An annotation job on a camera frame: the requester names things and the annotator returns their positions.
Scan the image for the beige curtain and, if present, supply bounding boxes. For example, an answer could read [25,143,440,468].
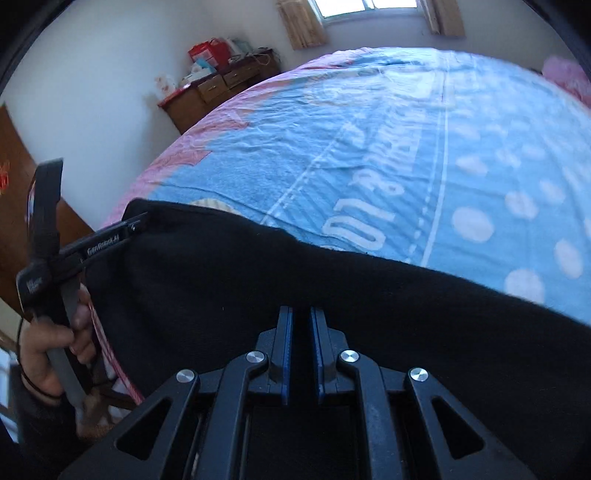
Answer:
[418,0,466,37]
[276,0,327,51]

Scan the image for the blue dotted printed blanket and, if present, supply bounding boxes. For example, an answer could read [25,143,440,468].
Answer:
[152,46,591,329]

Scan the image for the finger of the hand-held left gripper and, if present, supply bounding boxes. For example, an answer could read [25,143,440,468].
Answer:
[58,212,150,274]

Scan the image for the red gift box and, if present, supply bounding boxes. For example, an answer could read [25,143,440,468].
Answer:
[188,39,230,70]

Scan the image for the person's left hand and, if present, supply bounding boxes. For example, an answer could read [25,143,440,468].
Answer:
[19,284,99,398]

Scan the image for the brown wooden door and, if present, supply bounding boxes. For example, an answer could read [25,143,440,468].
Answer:
[0,104,99,320]

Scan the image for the pink pillow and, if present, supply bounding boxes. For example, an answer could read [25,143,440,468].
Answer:
[541,55,591,110]

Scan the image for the wooden dresser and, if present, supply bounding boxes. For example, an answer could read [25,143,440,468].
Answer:
[157,50,283,134]

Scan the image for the black pants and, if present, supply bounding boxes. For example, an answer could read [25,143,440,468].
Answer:
[85,198,591,480]

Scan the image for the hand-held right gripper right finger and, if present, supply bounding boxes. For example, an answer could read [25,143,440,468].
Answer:
[309,306,539,480]

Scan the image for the white plastic bag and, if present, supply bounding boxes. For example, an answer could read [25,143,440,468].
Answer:
[154,74,179,100]

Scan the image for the person's left forearm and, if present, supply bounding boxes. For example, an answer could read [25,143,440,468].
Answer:
[0,369,86,480]

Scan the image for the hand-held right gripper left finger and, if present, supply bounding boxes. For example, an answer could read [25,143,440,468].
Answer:
[60,306,294,480]

